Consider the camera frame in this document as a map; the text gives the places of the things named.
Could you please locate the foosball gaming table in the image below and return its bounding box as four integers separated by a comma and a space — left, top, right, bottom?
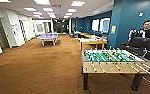
81, 47, 150, 92

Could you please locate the white dining table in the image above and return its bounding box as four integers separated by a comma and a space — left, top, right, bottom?
77, 37, 109, 52

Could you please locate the blue ping pong table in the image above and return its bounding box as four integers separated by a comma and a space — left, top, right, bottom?
36, 32, 60, 48

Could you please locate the rectangular ceiling light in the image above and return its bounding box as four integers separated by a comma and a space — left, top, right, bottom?
42, 7, 56, 13
23, 6, 37, 12
70, 0, 86, 7
66, 8, 78, 14
0, 0, 12, 4
33, 0, 52, 6

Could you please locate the black wheeled cart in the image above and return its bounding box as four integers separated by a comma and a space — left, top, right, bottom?
118, 35, 150, 83

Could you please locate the person in black shirt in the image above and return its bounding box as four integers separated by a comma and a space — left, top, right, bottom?
137, 19, 150, 40

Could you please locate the small yellow wall sign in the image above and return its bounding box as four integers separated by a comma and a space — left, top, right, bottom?
111, 25, 117, 34

